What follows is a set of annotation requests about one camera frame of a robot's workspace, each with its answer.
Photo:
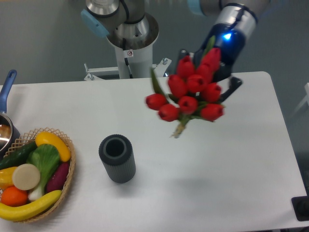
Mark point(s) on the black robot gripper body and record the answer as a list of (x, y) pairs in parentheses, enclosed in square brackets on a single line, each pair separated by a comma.
[(230, 41)]

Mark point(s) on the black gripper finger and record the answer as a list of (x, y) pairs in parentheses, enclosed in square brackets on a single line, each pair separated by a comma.
[(233, 85), (183, 55)]

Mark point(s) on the red tulip bouquet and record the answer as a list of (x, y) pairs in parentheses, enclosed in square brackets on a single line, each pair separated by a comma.
[(194, 93)]

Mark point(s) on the dark grey ribbed vase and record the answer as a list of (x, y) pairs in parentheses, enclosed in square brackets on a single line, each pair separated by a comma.
[(116, 154)]

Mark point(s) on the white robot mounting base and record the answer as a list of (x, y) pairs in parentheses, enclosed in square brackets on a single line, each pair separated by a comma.
[(130, 64)]

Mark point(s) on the black device table edge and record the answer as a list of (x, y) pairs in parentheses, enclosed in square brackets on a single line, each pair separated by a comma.
[(301, 207)]

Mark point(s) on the green bok choy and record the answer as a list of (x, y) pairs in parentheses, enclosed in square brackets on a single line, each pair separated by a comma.
[(46, 158)]

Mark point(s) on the woven wicker basket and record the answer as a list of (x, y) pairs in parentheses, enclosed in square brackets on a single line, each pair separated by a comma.
[(29, 137)]

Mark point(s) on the purple sweet potato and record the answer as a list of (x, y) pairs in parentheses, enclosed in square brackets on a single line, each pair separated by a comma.
[(59, 178)]

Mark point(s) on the dark green cucumber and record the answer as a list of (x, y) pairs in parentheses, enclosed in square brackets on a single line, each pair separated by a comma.
[(18, 156)]

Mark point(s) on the beige round disc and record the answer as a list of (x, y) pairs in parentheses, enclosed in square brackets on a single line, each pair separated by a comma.
[(26, 176)]

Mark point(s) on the yellow bell pepper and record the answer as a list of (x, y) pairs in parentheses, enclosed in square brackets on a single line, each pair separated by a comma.
[(6, 177)]

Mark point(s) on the orange fruit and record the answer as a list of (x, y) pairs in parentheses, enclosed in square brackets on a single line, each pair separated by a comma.
[(14, 197)]

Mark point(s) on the yellow banana front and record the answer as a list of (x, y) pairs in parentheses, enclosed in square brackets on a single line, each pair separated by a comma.
[(29, 210)]

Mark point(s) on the blue handled saucepan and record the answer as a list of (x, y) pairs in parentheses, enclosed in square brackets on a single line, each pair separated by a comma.
[(8, 132)]

